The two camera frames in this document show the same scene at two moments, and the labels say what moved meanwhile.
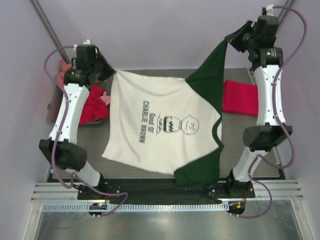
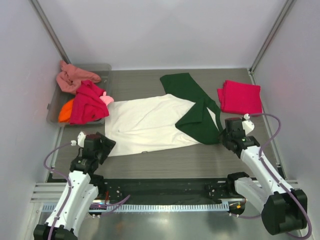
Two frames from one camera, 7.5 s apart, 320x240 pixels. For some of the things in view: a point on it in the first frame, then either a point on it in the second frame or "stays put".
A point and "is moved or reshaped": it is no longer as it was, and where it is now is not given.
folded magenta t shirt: [240, 98] stays put
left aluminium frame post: [38, 9] stays put
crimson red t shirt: [95, 109] stays put
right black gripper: [235, 39] to [222, 139]
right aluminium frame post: [288, 5] stays put
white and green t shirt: [168, 125] is moved or reshaped
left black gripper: [109, 70] to [107, 145]
